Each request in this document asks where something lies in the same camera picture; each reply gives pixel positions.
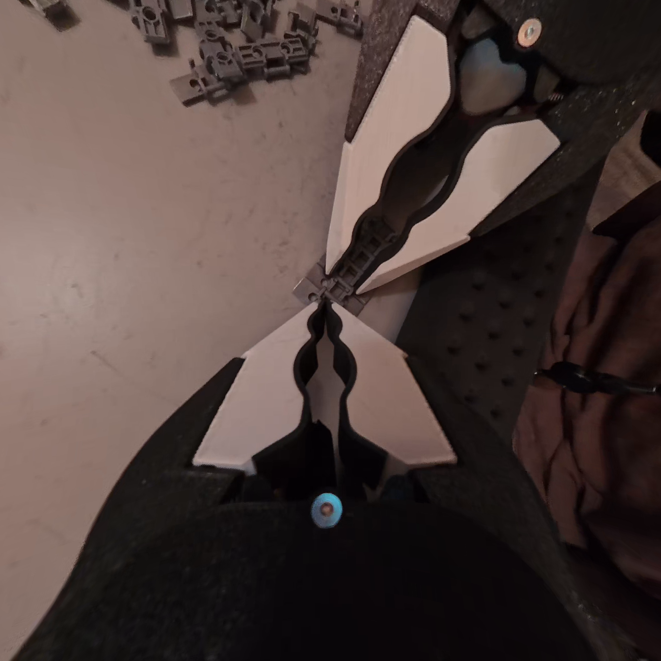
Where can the grey desk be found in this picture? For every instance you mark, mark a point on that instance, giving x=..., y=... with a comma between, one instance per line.
x=129, y=258

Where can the single grey track link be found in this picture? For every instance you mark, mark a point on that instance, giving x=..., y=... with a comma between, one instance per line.
x=333, y=295

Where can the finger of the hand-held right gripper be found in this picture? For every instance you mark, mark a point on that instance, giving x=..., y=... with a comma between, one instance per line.
x=495, y=186
x=408, y=93

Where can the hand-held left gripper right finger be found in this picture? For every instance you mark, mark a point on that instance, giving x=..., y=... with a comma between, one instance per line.
x=392, y=408

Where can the pile of grey track links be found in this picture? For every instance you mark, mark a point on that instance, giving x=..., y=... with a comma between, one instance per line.
x=258, y=54

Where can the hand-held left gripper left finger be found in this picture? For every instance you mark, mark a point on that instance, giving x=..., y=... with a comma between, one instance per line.
x=258, y=403

